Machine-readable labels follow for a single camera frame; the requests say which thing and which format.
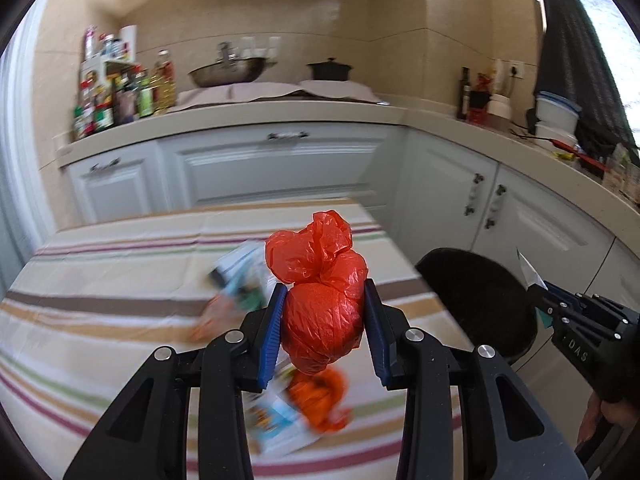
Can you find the wall power socket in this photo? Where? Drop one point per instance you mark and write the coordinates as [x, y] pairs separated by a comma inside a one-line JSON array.
[[517, 69]]

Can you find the blue white paper package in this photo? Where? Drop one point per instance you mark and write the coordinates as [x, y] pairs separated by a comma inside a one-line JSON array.
[[274, 426]]

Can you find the person's right hand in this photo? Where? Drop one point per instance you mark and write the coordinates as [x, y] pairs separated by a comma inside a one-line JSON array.
[[621, 414]]

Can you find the beige stove cover cloth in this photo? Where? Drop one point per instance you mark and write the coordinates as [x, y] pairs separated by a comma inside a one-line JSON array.
[[349, 91]]

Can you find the striped tablecloth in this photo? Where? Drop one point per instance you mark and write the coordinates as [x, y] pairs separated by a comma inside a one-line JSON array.
[[94, 302]]

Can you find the black cast iron pot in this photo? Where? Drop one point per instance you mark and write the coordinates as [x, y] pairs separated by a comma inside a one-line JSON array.
[[330, 69]]

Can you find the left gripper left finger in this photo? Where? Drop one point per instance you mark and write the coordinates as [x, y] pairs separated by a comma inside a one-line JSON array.
[[234, 363]]

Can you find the white blender jar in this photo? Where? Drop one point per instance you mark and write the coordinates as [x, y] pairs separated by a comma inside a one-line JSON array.
[[499, 108]]

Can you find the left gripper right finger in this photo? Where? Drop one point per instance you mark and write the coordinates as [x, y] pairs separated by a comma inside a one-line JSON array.
[[406, 358]]

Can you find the dark olive oil bottle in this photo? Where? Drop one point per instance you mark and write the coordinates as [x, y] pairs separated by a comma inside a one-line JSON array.
[[464, 94]]

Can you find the dark hanging cloth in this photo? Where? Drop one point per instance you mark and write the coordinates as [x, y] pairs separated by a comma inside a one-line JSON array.
[[572, 65]]

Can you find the red plastic bag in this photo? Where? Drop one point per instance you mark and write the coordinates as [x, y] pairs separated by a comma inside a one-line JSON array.
[[322, 319]]

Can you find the white green sachet stick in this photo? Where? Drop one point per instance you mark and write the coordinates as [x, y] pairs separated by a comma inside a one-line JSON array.
[[530, 275]]

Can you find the red container on counter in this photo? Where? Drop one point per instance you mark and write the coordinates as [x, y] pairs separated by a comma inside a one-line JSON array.
[[479, 98]]

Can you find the colourful blurred packet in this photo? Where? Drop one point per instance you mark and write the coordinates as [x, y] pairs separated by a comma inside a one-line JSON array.
[[245, 284]]

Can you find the white stacked bowls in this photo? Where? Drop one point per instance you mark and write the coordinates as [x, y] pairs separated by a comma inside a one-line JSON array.
[[556, 118]]

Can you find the black trash bin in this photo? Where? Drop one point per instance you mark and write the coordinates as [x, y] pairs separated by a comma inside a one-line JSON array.
[[487, 301]]

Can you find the steel wok pan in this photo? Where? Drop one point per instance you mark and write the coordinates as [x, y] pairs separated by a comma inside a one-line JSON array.
[[230, 68]]

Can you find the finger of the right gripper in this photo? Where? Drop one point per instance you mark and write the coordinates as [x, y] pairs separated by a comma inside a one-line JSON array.
[[547, 299]]

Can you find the red handled utensil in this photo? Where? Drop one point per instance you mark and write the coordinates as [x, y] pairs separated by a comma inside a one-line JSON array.
[[585, 160]]

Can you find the orange plastic wrapper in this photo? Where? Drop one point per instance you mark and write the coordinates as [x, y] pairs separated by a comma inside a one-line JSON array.
[[318, 398]]

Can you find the condiment bottle rack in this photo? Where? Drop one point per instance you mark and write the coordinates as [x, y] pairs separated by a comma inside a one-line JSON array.
[[114, 89]]

